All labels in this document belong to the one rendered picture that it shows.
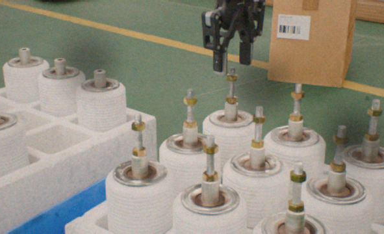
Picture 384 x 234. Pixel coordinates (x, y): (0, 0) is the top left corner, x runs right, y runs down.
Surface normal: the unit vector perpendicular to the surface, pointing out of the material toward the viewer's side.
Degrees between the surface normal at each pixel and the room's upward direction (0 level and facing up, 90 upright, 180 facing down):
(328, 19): 90
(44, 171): 90
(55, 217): 88
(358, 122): 0
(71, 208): 88
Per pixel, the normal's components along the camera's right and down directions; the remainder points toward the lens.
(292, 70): -0.33, 0.34
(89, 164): 0.77, 0.24
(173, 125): 0.00, -0.92
